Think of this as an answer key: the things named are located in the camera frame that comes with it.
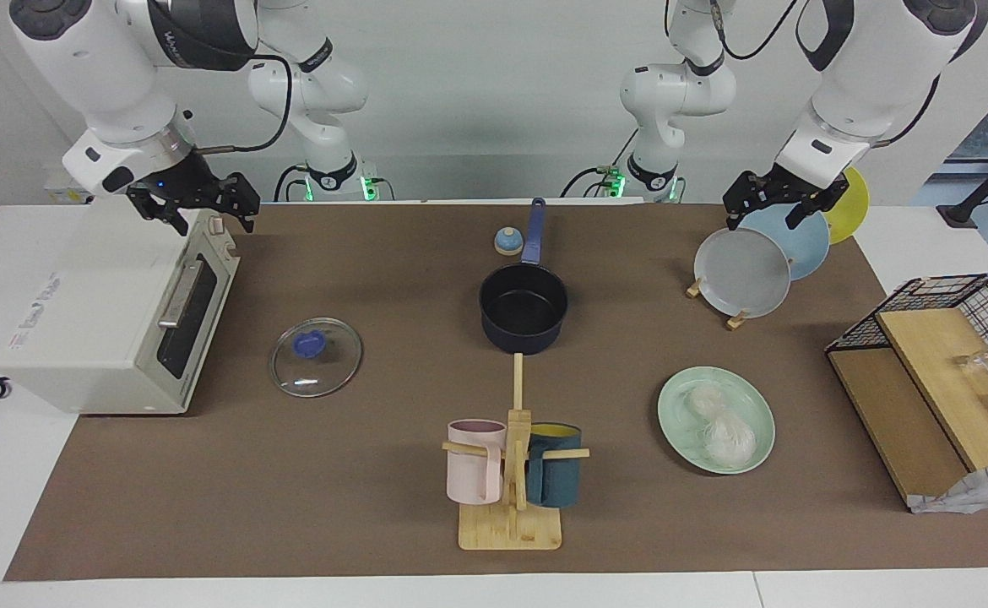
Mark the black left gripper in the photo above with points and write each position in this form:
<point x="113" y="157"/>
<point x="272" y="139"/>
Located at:
<point x="785" y="187"/>

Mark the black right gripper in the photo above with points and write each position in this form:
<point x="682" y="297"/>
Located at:
<point x="190" y="181"/>

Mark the glass lid with blue knob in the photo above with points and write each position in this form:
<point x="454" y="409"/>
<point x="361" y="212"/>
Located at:
<point x="325" y="371"/>

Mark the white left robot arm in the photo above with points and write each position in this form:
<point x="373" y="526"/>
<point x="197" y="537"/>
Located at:
<point x="874" y="67"/>

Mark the light blue plate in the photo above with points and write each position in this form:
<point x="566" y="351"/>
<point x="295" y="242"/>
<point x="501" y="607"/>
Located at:
<point x="806" y="245"/>

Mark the grey plate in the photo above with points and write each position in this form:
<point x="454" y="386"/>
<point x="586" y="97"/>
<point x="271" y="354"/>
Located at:
<point x="743" y="274"/>

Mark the yellow plate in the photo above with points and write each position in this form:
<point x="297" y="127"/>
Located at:
<point x="855" y="211"/>

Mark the wooden plate rack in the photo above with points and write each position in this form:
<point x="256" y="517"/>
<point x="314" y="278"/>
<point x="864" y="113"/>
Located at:
<point x="736" y="321"/>

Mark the green plate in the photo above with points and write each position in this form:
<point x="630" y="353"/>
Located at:
<point x="680" y="431"/>

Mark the cream toaster oven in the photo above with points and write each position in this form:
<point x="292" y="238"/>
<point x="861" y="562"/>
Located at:
<point x="89" y="321"/>

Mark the wooden shelf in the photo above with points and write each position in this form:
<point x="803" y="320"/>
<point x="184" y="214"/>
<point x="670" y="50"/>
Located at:
<point x="925" y="371"/>

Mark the clear glass cup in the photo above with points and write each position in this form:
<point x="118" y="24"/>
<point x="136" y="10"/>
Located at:
<point x="984" y="367"/>

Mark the brown table mat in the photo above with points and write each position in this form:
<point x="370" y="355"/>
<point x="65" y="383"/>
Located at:
<point x="333" y="490"/>

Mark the teal mug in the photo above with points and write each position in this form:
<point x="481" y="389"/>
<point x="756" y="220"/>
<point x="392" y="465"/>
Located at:
<point x="557" y="477"/>

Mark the grey patterned bag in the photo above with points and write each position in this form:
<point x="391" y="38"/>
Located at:
<point x="975" y="490"/>

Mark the pink mug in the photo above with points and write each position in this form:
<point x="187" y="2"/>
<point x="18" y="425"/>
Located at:
<point x="469" y="473"/>

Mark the wooden mug tree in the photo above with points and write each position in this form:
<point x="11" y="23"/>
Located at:
<point x="511" y="528"/>

